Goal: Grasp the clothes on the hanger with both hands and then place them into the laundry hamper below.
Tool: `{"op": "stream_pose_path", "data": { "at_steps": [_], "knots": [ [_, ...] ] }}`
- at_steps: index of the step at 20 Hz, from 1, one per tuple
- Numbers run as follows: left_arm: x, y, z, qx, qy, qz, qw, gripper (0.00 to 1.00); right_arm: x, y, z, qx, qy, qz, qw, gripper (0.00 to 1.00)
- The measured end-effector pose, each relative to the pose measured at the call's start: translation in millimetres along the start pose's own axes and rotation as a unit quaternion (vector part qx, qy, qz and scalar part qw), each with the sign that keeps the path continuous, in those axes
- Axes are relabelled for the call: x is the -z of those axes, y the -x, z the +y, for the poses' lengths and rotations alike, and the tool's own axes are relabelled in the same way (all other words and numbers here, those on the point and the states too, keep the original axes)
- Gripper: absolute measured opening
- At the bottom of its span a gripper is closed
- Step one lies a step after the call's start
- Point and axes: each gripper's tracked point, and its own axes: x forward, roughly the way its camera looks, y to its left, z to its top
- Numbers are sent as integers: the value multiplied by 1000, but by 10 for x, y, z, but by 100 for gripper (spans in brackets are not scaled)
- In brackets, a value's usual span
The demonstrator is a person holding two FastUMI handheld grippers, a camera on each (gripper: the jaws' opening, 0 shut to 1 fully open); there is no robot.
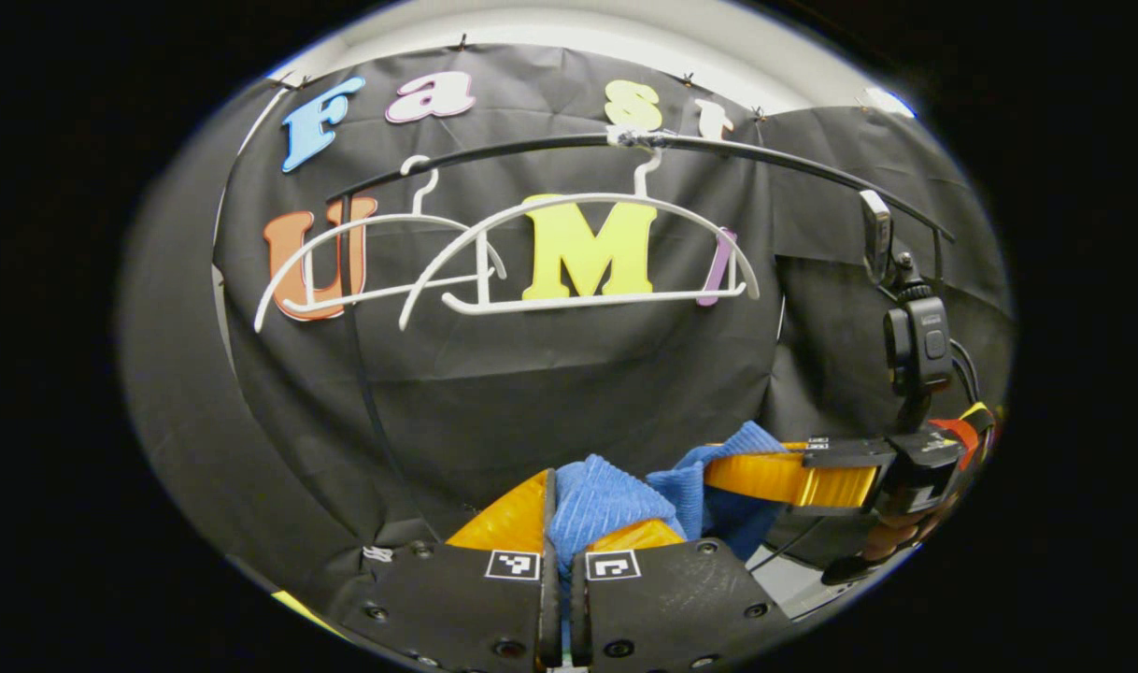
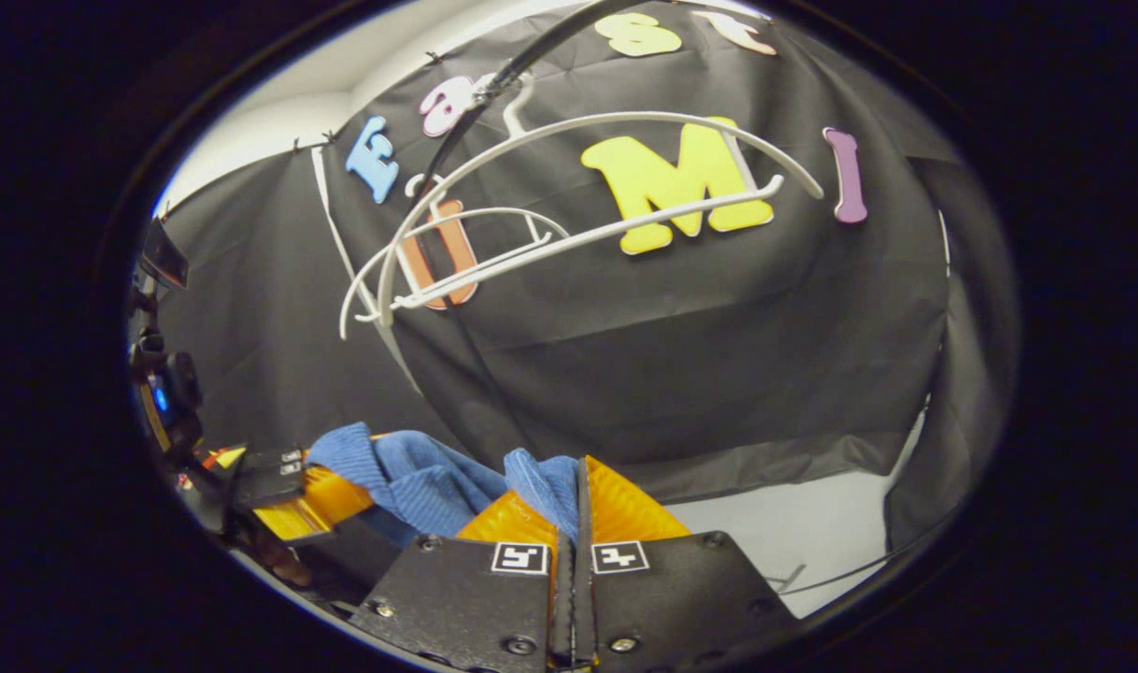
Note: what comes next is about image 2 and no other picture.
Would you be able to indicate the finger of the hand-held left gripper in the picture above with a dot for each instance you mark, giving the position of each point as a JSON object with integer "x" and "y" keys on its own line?
{"x": 270, "y": 479}

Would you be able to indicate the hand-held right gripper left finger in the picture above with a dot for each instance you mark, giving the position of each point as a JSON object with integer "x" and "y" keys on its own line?
{"x": 466, "y": 608}

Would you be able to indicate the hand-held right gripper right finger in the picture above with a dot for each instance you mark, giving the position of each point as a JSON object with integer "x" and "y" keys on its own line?
{"x": 681, "y": 598}

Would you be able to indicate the white plastic hanger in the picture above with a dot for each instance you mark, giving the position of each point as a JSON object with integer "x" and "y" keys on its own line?
{"x": 476, "y": 213}

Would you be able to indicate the white hanger with taped hook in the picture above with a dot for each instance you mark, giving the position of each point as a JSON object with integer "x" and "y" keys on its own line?
{"x": 625, "y": 117}

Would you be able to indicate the black backdrop cloth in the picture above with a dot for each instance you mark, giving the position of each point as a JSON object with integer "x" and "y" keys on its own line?
{"x": 672, "y": 327}

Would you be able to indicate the black clothes rack rail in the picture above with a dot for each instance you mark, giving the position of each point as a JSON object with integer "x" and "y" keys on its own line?
{"x": 532, "y": 51}

